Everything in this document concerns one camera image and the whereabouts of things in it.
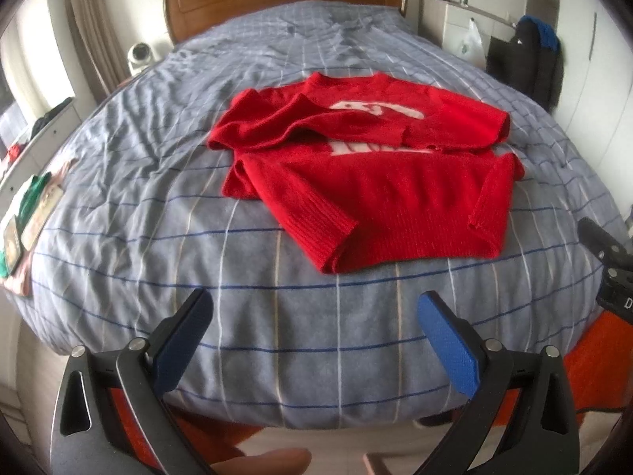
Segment red knit sweater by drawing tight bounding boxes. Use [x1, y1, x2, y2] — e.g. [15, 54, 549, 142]
[207, 73, 523, 274]

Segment dark clothes on cabinet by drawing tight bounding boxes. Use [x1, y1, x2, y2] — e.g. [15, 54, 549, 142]
[30, 97, 74, 139]

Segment operator hand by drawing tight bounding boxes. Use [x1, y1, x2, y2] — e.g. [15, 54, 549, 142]
[211, 448, 312, 475]

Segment orange fluffy rug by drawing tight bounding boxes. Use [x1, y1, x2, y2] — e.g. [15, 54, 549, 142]
[110, 311, 633, 471]

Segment pink folded garment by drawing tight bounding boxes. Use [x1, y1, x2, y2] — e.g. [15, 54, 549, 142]
[1, 156, 77, 296]

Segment grey plaid bed duvet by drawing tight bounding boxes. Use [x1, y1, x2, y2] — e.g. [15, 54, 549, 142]
[12, 1, 627, 429]

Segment beige labelled folded garment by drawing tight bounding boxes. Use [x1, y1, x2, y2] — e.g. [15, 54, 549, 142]
[21, 184, 63, 253]

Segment green garment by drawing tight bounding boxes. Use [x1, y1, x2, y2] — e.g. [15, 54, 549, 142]
[1, 172, 51, 279]

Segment black and blue backpack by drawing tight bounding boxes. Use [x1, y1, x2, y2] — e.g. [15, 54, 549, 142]
[486, 15, 564, 112]

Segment white plastic bag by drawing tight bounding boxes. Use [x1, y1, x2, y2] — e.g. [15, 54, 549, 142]
[456, 18, 486, 65]

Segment red item on cabinet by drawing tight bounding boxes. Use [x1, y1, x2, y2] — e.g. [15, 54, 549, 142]
[6, 144, 25, 164]

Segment white dresser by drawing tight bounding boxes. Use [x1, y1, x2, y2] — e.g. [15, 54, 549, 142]
[417, 0, 515, 70]

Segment beige curtain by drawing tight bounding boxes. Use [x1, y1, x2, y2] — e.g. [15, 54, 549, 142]
[66, 0, 129, 103]

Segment white round fan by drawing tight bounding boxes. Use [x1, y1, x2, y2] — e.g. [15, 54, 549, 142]
[127, 42, 155, 76]

